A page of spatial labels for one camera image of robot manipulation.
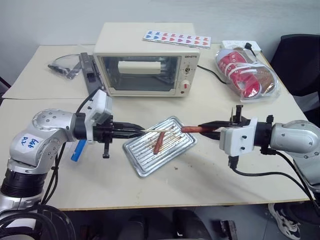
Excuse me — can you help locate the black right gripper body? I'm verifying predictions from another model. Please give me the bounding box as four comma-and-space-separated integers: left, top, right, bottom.
219, 104, 252, 131

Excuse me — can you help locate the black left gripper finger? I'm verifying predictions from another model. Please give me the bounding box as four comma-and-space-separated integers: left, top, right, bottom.
112, 121, 146, 132
112, 129, 144, 140

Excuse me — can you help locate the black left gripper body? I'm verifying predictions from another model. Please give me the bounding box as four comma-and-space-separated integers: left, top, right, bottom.
91, 117, 116, 160

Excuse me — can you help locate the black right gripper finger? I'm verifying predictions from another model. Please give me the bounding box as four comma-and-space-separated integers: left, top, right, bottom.
197, 120, 234, 129
199, 129, 222, 141

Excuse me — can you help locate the red-brown sausage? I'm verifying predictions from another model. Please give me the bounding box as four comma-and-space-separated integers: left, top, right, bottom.
181, 125, 219, 134
153, 131, 166, 154

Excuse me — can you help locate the ribbed metal baking tray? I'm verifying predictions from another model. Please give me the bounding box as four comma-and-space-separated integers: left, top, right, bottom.
122, 115, 198, 179

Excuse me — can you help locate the red canvas sneaker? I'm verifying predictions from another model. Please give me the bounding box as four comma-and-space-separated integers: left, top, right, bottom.
216, 48, 261, 85
234, 63, 278, 100

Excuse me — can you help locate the cream toaster oven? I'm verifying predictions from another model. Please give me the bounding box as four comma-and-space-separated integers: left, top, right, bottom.
92, 22, 202, 98

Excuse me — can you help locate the black power plug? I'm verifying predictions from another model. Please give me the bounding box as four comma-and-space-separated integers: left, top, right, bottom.
243, 42, 259, 57

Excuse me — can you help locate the white power strip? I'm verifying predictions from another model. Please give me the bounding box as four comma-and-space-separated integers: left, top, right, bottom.
219, 39, 262, 55

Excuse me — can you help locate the white handwritten label sticker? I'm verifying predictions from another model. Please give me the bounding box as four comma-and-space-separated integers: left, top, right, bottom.
14, 136, 39, 154

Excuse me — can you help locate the black office chair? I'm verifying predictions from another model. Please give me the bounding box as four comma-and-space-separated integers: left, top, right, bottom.
270, 33, 320, 121

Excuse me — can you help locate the heart sticker sheet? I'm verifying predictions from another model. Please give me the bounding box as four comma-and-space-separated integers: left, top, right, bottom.
142, 29, 212, 50

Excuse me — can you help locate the dark brown block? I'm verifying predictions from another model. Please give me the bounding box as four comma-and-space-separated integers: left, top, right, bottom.
219, 219, 239, 240

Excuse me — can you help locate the dark chair edge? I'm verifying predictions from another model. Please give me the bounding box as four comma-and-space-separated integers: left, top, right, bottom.
0, 75, 12, 99

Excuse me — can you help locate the black and white sneaker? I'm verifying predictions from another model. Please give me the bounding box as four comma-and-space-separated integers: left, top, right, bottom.
268, 202, 302, 240

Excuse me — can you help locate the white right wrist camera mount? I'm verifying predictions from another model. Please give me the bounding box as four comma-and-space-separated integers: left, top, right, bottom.
218, 116, 259, 157

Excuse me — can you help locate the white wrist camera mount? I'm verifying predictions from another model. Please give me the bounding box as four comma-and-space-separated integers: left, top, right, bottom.
84, 89, 114, 145
218, 116, 259, 157

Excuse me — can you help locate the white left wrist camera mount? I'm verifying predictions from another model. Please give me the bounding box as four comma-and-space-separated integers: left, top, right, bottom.
84, 89, 114, 145

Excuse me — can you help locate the black oven power cable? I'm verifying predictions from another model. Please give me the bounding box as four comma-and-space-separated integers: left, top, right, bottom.
196, 64, 229, 85

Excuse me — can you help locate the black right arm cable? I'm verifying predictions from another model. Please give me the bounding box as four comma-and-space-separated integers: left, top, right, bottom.
227, 149, 320, 202

